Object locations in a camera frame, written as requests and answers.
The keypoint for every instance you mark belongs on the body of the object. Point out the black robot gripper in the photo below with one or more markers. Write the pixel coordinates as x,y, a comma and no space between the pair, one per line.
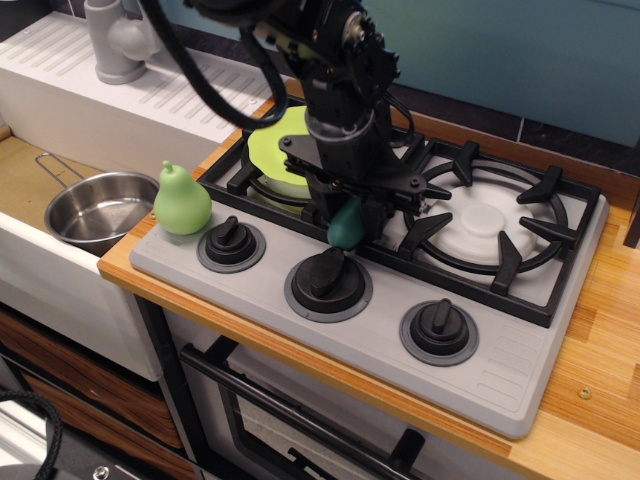
338,164

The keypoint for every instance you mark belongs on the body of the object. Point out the dark green toy cucumber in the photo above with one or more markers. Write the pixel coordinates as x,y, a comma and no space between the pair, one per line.
346,229

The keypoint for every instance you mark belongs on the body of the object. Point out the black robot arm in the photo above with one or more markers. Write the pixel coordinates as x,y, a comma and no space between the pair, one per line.
332,48

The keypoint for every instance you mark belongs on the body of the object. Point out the light green plastic plate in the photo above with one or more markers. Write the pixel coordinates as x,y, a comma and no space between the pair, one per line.
264,150

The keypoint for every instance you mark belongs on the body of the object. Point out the light green toy pear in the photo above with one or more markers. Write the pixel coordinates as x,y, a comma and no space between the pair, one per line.
182,206

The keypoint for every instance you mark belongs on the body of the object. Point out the small stainless steel pot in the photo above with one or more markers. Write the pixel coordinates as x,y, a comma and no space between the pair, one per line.
95,213

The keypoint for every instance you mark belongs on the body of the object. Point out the white toy sink unit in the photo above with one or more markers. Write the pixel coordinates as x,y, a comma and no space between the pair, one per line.
53,105

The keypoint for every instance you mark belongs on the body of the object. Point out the white left burner cap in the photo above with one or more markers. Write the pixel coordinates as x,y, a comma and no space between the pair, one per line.
292,198

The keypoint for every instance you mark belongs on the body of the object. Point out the white burner cap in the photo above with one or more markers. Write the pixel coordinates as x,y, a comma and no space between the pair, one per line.
480,212
292,198

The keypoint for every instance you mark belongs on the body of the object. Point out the black middle stove knob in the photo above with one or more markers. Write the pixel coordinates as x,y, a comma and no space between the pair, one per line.
329,287

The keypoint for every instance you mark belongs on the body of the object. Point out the black stove knob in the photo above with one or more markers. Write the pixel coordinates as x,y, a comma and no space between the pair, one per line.
231,247
439,333
329,287

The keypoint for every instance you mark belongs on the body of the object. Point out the black left stove knob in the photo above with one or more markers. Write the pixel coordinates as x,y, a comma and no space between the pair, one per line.
231,247

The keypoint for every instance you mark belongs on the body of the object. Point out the white right burner cap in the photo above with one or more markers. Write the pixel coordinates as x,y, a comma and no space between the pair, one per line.
480,212

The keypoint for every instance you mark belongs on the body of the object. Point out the black left burner grate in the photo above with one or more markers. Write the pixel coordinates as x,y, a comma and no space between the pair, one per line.
228,181

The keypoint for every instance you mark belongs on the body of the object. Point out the black burner grate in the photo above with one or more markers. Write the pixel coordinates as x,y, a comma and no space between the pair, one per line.
532,290
228,181

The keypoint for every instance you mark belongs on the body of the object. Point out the grey toy stove top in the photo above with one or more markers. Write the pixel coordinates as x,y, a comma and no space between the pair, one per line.
500,387

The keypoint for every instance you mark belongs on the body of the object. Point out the black right burner grate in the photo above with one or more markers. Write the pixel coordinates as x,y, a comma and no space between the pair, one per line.
532,290

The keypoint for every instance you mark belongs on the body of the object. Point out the black right stove knob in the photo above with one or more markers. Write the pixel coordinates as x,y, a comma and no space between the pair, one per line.
439,333

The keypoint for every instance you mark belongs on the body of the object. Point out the toy oven door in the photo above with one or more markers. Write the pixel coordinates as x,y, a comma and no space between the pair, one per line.
282,424

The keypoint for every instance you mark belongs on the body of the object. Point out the grey toy faucet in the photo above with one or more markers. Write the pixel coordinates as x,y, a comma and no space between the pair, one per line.
121,45

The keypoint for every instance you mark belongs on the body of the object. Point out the wood grain drawer front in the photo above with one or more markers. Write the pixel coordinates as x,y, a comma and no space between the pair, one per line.
119,409

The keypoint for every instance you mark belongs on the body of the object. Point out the black oven door handle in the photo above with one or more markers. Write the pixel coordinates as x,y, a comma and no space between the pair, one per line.
397,465

